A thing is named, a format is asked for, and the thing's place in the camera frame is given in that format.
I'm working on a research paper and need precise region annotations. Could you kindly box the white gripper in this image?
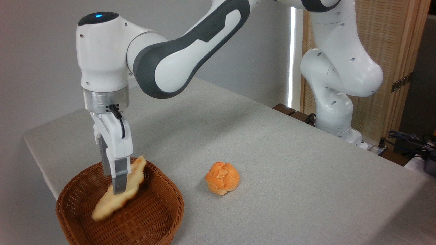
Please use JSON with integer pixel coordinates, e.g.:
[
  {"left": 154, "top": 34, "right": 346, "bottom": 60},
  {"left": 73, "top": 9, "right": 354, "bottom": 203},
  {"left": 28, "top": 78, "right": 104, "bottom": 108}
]
[{"left": 90, "top": 111, "right": 134, "bottom": 195}]

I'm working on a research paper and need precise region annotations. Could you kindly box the long pale bread loaf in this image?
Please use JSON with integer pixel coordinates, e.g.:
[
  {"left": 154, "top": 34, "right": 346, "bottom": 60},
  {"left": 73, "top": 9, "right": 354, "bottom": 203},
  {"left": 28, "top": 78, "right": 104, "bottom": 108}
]
[{"left": 91, "top": 155, "right": 147, "bottom": 222}]

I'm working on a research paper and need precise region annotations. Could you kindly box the brown wicker basket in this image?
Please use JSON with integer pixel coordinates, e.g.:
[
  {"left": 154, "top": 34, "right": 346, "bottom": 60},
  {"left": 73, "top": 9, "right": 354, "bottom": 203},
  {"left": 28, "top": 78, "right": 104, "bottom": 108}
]
[{"left": 56, "top": 157, "right": 184, "bottom": 245}]

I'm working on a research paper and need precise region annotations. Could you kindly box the round orange bread roll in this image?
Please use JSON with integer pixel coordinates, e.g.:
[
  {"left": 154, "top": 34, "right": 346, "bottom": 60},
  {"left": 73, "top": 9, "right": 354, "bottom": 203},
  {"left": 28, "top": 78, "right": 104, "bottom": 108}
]
[{"left": 205, "top": 162, "right": 240, "bottom": 195}]

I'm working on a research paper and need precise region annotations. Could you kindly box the grey tablecloth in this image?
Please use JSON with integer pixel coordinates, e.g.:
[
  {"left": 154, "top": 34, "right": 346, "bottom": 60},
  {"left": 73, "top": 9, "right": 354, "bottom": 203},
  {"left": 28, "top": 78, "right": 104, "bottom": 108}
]
[{"left": 23, "top": 78, "right": 436, "bottom": 245}]

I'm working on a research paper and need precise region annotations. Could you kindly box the bright vertical light strip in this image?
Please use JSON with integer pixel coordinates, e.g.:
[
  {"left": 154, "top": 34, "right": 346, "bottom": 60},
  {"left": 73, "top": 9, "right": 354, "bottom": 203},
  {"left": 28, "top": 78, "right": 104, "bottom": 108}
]
[{"left": 287, "top": 7, "right": 297, "bottom": 108}]

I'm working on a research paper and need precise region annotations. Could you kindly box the white power strip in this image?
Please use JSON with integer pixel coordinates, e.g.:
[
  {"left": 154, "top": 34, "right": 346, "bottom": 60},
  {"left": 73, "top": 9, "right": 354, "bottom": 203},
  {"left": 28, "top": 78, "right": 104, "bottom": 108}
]
[{"left": 361, "top": 140, "right": 389, "bottom": 156}]

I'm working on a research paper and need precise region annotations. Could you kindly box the dark metal screen hinge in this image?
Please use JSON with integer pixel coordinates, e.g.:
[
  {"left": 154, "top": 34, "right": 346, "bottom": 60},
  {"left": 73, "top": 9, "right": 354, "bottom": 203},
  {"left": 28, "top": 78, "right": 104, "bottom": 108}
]
[{"left": 391, "top": 73, "right": 413, "bottom": 93}]

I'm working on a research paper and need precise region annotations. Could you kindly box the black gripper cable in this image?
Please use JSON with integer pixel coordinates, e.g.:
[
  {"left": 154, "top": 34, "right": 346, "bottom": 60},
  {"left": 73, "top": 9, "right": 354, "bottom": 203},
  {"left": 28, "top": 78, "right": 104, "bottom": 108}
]
[{"left": 106, "top": 104, "right": 126, "bottom": 139}]

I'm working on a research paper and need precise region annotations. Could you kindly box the dark tangled cable bundle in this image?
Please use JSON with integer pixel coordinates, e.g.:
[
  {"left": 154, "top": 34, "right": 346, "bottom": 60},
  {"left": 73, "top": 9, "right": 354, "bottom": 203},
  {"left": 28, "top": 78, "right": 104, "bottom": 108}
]
[{"left": 388, "top": 130, "right": 436, "bottom": 160}]

